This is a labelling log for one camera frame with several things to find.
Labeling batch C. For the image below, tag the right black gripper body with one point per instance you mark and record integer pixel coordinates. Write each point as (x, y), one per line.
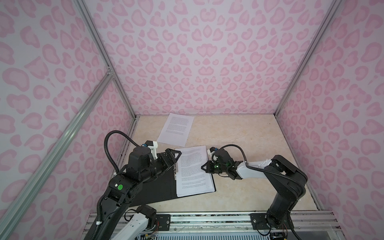
(217, 168)

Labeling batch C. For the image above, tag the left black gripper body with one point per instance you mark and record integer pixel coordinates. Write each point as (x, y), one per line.
(157, 167)

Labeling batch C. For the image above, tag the printed sheet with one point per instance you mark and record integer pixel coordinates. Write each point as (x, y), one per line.
(176, 130)
(191, 180)

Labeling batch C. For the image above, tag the blue A4 clip folder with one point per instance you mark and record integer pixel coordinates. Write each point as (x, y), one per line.
(162, 189)

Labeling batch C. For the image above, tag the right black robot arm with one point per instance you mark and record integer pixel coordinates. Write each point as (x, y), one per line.
(287, 179)

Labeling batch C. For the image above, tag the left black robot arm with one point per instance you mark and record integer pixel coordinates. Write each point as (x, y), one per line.
(125, 186)

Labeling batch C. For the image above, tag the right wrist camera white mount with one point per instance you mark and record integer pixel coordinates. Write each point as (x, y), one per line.
(211, 152)

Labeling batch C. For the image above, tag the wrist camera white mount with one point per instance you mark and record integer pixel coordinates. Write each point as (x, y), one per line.
(211, 152)
(152, 145)

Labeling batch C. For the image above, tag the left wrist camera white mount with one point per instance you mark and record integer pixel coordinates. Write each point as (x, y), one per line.
(152, 145)

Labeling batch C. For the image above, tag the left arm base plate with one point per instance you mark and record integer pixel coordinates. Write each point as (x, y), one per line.
(163, 222)

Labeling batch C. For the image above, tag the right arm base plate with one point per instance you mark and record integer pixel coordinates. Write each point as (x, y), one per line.
(264, 221)

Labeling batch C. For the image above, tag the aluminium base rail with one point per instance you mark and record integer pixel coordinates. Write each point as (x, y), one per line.
(141, 225)

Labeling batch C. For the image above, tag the aluminium frame diagonal bar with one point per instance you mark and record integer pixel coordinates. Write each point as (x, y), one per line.
(21, 204)

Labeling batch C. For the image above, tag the aluminium frame left post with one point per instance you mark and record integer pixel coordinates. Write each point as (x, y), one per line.
(91, 26)

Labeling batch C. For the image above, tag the aluminium frame post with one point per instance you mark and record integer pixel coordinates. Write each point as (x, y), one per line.
(91, 26)
(330, 15)

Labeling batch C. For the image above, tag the aluminium frame right post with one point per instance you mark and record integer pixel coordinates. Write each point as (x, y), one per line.
(330, 15)

